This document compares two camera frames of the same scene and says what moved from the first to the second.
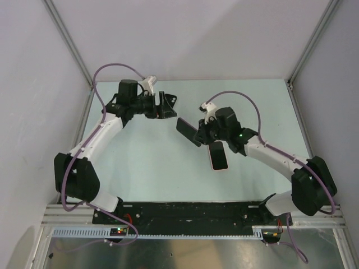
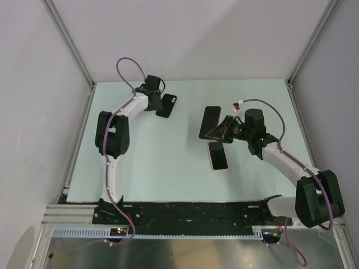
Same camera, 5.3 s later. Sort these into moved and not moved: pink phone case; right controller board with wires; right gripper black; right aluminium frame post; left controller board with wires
Moved: right gripper black
Not moved: left controller board with wires; right aluminium frame post; pink phone case; right controller board with wires
